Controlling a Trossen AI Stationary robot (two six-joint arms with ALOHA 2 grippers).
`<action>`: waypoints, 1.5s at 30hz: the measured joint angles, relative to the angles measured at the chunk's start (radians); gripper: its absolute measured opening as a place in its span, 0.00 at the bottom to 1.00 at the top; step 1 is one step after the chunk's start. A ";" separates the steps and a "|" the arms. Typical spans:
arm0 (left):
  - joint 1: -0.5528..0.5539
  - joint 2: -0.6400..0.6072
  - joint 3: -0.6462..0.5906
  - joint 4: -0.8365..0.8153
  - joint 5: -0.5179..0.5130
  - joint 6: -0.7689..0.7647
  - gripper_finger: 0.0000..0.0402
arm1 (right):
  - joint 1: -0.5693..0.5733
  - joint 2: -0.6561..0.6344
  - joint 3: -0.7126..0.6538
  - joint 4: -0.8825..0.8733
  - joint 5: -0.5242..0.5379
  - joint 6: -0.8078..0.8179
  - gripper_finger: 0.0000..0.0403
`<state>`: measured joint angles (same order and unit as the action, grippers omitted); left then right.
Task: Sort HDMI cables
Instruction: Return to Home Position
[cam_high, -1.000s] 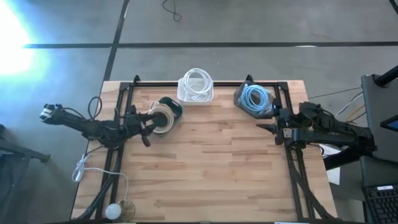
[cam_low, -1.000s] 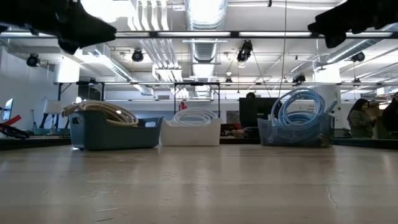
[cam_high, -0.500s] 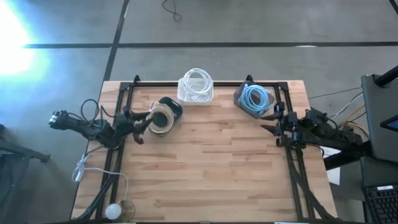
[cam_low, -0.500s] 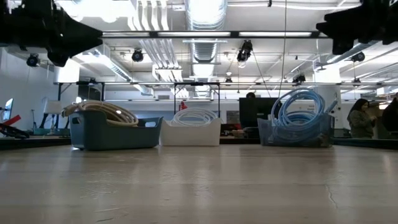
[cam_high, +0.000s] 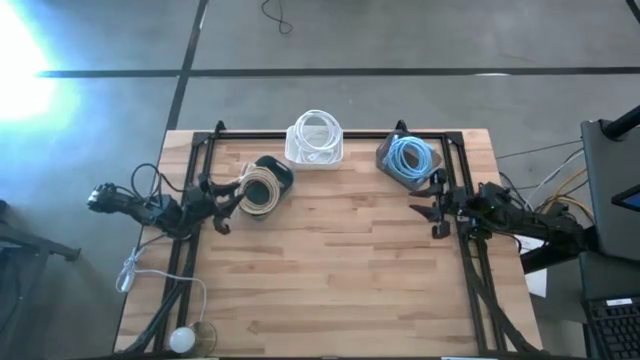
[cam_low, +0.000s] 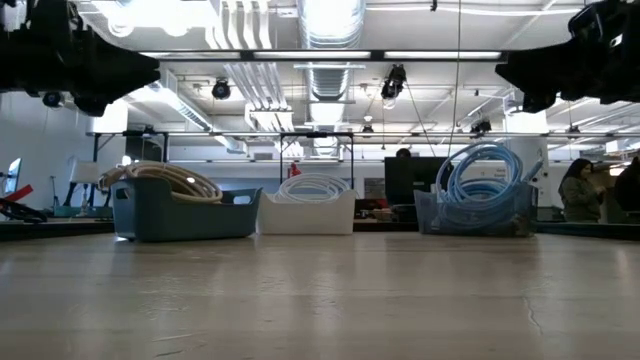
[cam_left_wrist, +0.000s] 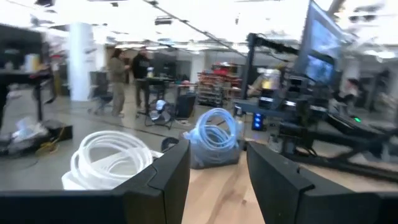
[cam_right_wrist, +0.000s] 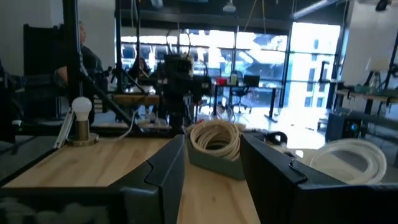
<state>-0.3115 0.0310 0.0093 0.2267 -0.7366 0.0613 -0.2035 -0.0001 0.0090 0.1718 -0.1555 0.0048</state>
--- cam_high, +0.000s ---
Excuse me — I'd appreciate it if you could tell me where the brass round lamp base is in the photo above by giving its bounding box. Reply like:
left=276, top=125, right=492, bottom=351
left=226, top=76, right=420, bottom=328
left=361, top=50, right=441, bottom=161
left=187, top=321, right=219, bottom=357

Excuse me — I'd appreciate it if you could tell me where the blue lit small screen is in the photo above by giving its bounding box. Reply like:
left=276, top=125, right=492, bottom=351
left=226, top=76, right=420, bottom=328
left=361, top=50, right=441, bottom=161
left=611, top=184, right=640, bottom=212

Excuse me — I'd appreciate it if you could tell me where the black floor stand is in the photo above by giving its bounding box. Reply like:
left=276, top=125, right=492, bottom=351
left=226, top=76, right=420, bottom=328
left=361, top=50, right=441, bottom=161
left=0, top=199, right=82, bottom=360

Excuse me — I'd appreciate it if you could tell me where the black round pole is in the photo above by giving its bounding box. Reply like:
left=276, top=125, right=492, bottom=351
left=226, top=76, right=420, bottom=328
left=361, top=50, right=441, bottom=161
left=602, top=104, right=640, bottom=141

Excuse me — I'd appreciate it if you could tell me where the white plastic bin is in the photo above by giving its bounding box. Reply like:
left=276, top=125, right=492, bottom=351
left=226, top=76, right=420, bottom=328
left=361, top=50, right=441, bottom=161
left=283, top=124, right=345, bottom=171

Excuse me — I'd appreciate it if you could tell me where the white round lamp bulb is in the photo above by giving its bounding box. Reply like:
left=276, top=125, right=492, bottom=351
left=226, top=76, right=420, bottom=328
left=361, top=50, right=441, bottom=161
left=168, top=327, right=196, bottom=354

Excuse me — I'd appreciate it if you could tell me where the grey computer panel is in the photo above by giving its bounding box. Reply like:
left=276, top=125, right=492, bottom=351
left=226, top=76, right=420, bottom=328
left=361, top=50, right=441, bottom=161
left=579, top=118, right=640, bottom=262

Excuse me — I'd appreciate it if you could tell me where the dark green plastic bin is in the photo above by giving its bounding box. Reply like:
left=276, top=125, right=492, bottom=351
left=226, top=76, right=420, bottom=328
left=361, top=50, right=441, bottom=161
left=238, top=154, right=297, bottom=221

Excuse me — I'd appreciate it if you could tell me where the black metal table frame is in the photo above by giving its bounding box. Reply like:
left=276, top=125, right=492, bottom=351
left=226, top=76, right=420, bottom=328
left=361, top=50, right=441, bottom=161
left=122, top=119, right=540, bottom=359

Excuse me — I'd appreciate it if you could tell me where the white paper sheet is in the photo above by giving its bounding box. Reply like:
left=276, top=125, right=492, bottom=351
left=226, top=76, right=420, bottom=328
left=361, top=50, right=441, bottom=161
left=514, top=234, right=549, bottom=299

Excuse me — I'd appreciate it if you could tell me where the white lamp cord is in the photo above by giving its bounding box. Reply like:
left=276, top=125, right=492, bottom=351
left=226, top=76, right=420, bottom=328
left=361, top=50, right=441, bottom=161
left=115, top=246, right=209, bottom=326

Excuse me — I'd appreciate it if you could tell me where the beige cable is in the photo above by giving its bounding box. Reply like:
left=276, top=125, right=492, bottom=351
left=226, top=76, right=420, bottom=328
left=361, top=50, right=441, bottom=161
left=234, top=166, right=282, bottom=217
left=236, top=162, right=284, bottom=215

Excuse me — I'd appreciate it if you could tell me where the black cable on floor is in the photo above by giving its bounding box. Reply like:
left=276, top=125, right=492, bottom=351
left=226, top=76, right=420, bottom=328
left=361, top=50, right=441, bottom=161
left=259, top=0, right=294, bottom=36

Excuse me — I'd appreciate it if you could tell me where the black diagonal bar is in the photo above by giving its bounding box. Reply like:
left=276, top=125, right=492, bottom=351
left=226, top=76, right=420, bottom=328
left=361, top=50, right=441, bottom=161
left=519, top=234, right=599, bottom=274

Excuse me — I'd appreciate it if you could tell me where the black power adapter box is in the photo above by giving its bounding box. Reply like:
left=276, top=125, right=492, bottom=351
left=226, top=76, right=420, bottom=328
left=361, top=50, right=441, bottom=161
left=542, top=199, right=571, bottom=221

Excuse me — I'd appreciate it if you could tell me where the black keyboard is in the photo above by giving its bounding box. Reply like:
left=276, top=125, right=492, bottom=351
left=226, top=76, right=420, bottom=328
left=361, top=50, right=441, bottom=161
left=582, top=296, right=640, bottom=360

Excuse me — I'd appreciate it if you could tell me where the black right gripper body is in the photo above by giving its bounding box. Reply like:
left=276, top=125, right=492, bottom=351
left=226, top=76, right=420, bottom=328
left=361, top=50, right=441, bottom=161
left=431, top=168, right=474, bottom=227

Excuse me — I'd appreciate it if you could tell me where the yellow cable bundle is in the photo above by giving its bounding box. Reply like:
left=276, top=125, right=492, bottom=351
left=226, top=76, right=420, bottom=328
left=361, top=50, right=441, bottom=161
left=537, top=168, right=596, bottom=221

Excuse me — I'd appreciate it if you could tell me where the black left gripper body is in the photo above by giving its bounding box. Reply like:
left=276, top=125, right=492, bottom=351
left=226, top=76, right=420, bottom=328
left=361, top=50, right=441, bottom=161
left=182, top=173, right=222, bottom=225

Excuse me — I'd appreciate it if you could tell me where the grey translucent plastic bin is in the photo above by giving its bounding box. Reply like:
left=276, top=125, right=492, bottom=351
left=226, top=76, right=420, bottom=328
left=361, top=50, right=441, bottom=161
left=374, top=129, right=445, bottom=192

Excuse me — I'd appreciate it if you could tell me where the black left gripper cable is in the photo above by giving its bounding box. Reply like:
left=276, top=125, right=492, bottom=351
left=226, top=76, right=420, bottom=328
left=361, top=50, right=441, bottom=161
left=130, top=162, right=185, bottom=202

